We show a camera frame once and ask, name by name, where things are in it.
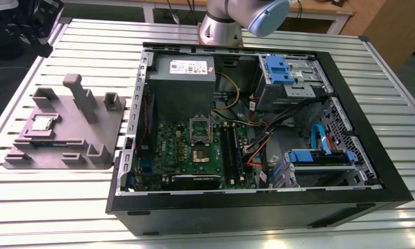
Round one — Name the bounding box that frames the silver CPU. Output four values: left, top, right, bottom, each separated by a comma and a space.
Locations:
30, 116, 54, 131

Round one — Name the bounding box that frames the metal socket cover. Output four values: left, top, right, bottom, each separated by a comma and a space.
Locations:
189, 115, 214, 145

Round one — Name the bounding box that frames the CPU socket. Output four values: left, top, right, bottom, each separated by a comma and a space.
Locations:
190, 145, 213, 164

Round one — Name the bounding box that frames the RAM stick with label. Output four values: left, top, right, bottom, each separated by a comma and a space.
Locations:
29, 140, 69, 146

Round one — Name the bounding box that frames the grey power supply unit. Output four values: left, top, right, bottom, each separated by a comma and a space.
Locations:
146, 54, 217, 117

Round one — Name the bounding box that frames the grey parts rack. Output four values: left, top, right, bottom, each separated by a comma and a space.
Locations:
1, 73, 126, 171

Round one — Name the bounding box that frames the green motherboard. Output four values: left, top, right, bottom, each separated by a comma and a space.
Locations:
133, 114, 260, 192

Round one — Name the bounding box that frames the blue board connector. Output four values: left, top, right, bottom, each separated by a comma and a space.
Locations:
140, 159, 153, 175

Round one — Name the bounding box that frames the blue plastic drive carrier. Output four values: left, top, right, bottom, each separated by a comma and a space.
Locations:
265, 56, 295, 85

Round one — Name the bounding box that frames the black RAM slot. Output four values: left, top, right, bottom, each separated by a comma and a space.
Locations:
224, 123, 237, 184
220, 123, 232, 184
229, 123, 241, 184
234, 123, 247, 184

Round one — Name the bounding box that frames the metal drive cage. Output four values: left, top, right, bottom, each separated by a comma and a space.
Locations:
269, 149, 381, 189
255, 53, 333, 113

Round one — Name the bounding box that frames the black graphics card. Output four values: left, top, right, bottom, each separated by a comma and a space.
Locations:
161, 173, 222, 192

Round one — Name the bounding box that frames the hard disk in blue carrier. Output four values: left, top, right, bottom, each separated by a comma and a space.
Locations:
285, 149, 355, 167

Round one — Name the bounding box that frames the black PC case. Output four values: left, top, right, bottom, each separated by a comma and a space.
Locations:
105, 41, 415, 237

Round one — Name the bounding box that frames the brown wooden cabinet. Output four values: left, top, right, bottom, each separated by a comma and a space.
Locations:
337, 0, 415, 72

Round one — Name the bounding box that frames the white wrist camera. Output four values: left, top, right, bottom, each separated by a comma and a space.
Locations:
0, 0, 18, 13

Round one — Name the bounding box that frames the yellow wire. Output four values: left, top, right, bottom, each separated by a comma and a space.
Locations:
212, 72, 240, 112

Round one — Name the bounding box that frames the black power cable bundle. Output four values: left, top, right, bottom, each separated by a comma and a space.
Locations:
244, 95, 332, 153

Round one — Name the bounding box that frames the orange flat wire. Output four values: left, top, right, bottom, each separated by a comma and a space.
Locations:
247, 139, 272, 167

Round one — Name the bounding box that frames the wooden desk white frame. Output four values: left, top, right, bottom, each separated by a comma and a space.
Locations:
137, 0, 356, 36

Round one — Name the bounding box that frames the blue flat wire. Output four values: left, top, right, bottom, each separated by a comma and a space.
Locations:
311, 124, 332, 156

